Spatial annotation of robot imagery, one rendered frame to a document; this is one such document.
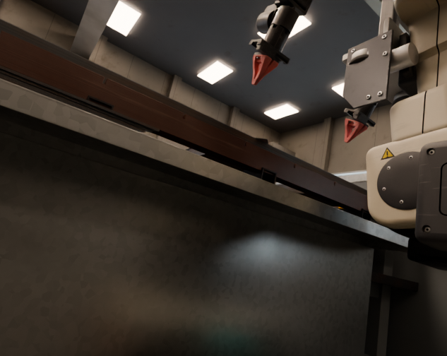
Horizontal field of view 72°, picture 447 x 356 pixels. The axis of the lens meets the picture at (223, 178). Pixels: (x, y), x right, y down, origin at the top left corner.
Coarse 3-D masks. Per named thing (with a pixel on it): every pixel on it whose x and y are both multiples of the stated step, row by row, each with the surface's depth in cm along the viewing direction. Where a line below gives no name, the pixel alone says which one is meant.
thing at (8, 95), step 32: (0, 96) 35; (32, 96) 37; (0, 128) 51; (32, 128) 53; (64, 128) 49; (96, 128) 40; (128, 128) 43; (96, 160) 59; (128, 160) 62; (160, 160) 45; (192, 160) 48; (224, 192) 73; (256, 192) 54; (288, 192) 58; (320, 224) 91; (352, 224) 68
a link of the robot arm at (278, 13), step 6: (282, 6) 77; (288, 6) 77; (276, 12) 82; (282, 12) 77; (288, 12) 77; (294, 12) 77; (270, 18) 82; (276, 18) 78; (282, 18) 77; (288, 18) 77; (294, 18) 78; (270, 24) 82; (276, 24) 78; (282, 24) 77; (288, 24) 77; (294, 24) 79; (282, 30) 78; (288, 30) 78
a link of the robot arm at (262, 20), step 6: (282, 0) 78; (288, 0) 76; (270, 6) 84; (276, 6) 82; (294, 6) 78; (264, 12) 86; (270, 12) 82; (300, 12) 80; (306, 12) 80; (258, 18) 86; (264, 18) 83; (258, 24) 86; (264, 24) 83; (258, 30) 88; (264, 30) 85
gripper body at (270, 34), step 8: (272, 32) 78; (280, 32) 78; (288, 32) 78; (256, 40) 78; (264, 40) 76; (272, 40) 78; (280, 40) 78; (272, 48) 77; (280, 48) 79; (280, 56) 80
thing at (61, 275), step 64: (0, 192) 47; (64, 192) 52; (128, 192) 58; (192, 192) 65; (0, 256) 47; (64, 256) 51; (128, 256) 57; (192, 256) 64; (256, 256) 73; (320, 256) 84; (0, 320) 46; (64, 320) 50; (128, 320) 56; (192, 320) 63; (256, 320) 71; (320, 320) 82
